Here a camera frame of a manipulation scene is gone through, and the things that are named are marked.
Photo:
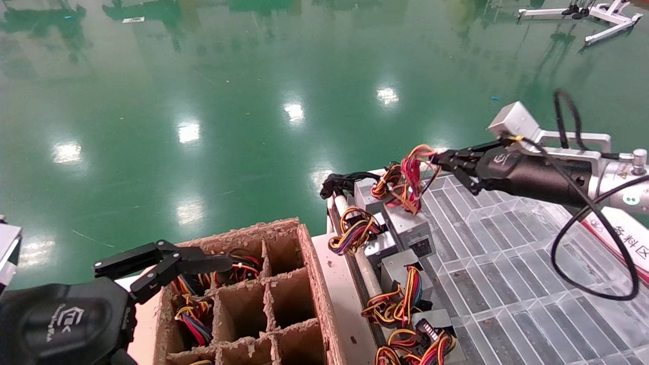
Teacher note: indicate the cart frame with white rods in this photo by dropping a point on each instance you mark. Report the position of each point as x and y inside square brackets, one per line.
[369, 276]

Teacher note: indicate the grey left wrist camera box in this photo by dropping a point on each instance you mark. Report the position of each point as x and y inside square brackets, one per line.
[7, 253]

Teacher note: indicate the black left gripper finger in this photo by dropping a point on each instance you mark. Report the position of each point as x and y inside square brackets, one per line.
[203, 262]

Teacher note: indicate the brown cardboard divider box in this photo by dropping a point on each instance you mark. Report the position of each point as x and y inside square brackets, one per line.
[284, 299]

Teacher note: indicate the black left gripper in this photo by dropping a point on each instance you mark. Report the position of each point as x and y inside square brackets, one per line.
[61, 324]

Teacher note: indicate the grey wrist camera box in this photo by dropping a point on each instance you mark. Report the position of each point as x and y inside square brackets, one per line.
[514, 121]
[7, 253]

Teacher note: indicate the white stand base with casters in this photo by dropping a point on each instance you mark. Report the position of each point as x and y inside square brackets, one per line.
[611, 30]

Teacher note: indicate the grey power supply box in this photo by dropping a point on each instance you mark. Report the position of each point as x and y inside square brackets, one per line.
[365, 195]

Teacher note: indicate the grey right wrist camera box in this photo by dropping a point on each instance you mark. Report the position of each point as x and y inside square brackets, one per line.
[514, 121]

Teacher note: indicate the white sign red Chinese text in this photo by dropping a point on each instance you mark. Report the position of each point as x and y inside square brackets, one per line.
[626, 243]

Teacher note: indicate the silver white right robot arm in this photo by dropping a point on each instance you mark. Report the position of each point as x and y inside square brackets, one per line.
[623, 192]

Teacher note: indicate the clear acrylic grid tray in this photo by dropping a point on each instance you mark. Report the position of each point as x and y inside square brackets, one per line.
[507, 284]

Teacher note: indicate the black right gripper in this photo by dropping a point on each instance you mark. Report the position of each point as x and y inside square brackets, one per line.
[537, 177]

